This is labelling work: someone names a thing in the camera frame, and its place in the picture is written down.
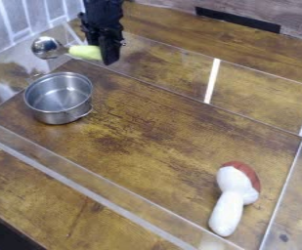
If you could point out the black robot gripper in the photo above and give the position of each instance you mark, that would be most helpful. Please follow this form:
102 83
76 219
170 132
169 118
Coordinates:
102 27

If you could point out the small stainless steel pot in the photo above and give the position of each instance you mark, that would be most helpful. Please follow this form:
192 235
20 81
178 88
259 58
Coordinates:
58 97

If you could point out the plush mushroom toy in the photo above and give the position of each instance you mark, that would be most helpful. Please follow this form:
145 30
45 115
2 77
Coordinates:
240 186

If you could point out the clear acrylic triangle stand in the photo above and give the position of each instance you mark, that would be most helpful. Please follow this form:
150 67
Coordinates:
73 35

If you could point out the clear acrylic front barrier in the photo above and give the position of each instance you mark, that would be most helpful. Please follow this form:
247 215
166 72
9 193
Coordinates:
150 216

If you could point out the clear acrylic barrier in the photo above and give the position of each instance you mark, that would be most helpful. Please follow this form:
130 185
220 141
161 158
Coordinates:
150 216
284 233

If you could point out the clear acrylic right barrier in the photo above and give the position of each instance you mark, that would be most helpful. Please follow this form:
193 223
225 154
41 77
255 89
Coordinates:
284 233

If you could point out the black strip on wall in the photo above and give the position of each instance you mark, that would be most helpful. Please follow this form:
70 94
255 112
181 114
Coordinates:
263 25

